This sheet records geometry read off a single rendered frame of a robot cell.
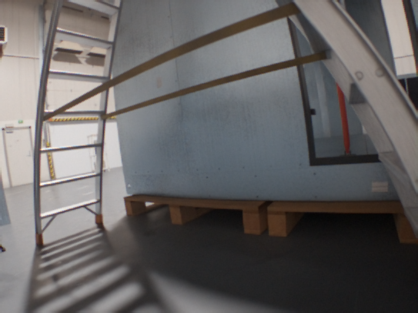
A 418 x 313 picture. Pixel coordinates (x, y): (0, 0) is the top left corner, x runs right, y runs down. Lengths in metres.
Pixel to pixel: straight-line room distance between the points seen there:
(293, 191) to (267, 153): 0.25
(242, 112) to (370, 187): 0.78
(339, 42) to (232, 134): 1.01
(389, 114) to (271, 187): 0.96
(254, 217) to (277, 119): 0.53
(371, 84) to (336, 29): 0.13
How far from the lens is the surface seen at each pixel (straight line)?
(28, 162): 10.15
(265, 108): 1.32
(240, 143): 1.39
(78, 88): 11.36
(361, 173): 1.24
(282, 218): 1.27
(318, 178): 1.27
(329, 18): 0.55
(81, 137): 11.12
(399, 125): 0.51
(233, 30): 0.62
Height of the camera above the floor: 0.52
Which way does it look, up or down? 4 degrees down
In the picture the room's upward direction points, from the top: 7 degrees counter-clockwise
